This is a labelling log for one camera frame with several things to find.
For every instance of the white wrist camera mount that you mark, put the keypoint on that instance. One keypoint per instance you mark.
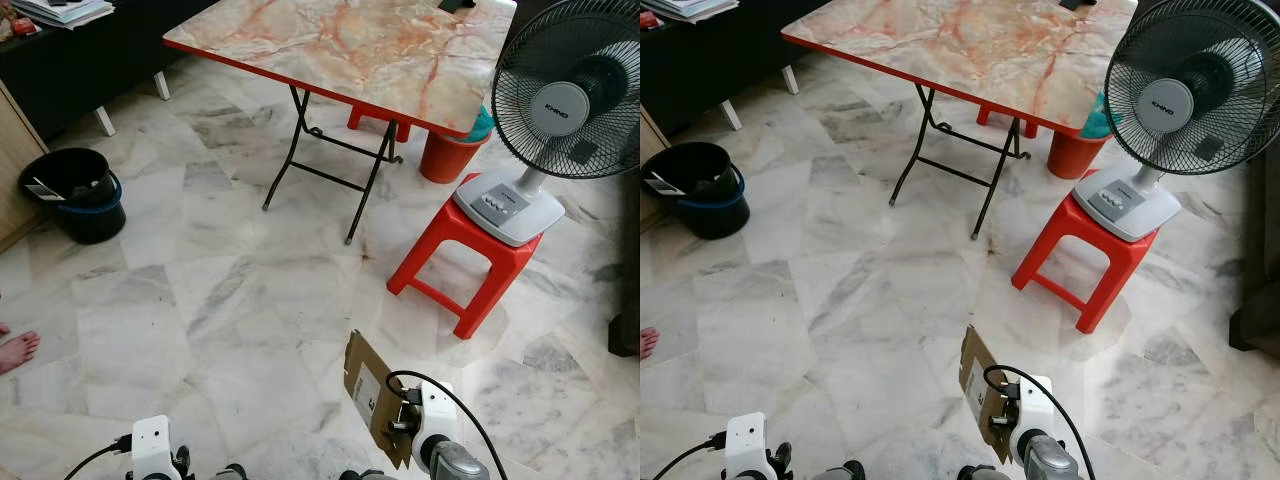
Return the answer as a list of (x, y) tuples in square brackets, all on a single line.
[(745, 440), (435, 415), (150, 445), (1035, 410)]

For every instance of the brown cardboard piece with label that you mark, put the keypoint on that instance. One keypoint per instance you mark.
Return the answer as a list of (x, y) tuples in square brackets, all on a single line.
[(975, 365), (365, 375)]

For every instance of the light wooden cabinet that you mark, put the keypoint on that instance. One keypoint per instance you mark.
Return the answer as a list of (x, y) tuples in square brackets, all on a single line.
[(15, 170), (652, 170)]

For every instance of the black phone stand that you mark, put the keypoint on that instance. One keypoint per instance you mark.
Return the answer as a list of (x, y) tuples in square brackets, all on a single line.
[(457, 5), (1078, 4)]

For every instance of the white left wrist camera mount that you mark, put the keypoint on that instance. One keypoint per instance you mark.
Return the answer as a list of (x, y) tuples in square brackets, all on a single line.
[(150, 445), (745, 440)]

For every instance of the red plastic stool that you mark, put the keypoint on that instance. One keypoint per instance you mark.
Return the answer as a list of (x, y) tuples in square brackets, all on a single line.
[(372, 120), (1100, 265), (480, 265), (990, 115)]

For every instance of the black robot foot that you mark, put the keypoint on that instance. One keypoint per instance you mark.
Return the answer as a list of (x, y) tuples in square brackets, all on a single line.
[(230, 472), (362, 475), (845, 471), (978, 473)]

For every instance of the black robot right foot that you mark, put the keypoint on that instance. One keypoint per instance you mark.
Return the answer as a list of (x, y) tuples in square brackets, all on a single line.
[(362, 475), (978, 473)]

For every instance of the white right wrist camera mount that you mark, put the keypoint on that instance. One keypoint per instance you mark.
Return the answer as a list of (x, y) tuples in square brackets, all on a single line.
[(1035, 410), (435, 415)]

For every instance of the stack of papers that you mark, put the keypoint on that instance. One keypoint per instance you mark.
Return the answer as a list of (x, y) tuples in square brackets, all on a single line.
[(700, 8), (65, 12)]

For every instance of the white labelled trash piece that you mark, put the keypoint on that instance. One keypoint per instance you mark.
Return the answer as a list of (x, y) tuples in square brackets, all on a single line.
[(45, 189), (664, 185)]

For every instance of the red plastic bucket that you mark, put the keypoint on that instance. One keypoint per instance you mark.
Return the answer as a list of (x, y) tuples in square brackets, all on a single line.
[(1070, 158), (445, 160)]

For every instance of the person bare foot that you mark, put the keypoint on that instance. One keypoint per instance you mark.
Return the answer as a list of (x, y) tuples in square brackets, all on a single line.
[(15, 350), (648, 343)]

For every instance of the black rubbish bin blue rim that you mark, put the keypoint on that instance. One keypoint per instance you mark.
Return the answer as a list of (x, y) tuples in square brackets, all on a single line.
[(720, 215), (95, 220)]

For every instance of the marble pattern folding table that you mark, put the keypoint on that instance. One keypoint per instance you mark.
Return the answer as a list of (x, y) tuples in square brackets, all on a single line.
[(980, 50), (350, 50)]

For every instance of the teal plastic bag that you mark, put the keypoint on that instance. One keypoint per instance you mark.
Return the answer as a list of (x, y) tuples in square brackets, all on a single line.
[(482, 125), (1095, 120)]

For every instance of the small red box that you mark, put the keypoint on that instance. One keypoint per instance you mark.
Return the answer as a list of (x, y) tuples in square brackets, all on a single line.
[(20, 25), (649, 19)]

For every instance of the black robot left foot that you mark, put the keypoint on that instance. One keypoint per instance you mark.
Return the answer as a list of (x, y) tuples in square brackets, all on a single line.
[(845, 471), (230, 472)]

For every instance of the black and white table fan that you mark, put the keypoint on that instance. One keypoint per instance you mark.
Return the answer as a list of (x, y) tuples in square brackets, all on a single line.
[(560, 105), (1170, 105)]

